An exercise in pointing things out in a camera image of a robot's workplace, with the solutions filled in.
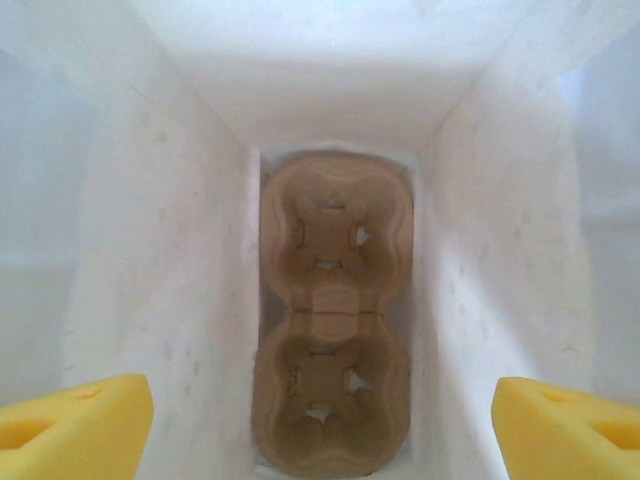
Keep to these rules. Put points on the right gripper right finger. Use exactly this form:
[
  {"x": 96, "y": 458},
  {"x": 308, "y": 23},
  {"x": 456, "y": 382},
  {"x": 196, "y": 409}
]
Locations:
[{"x": 565, "y": 435}]

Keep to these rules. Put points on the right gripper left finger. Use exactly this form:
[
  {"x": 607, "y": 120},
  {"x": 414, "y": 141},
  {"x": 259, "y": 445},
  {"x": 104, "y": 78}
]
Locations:
[{"x": 75, "y": 435}]

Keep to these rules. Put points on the white paper gift bag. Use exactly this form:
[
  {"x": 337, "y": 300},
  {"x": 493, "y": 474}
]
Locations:
[{"x": 150, "y": 200}]

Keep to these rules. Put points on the brown pulp cup carrier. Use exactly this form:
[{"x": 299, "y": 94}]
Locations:
[{"x": 330, "y": 240}]

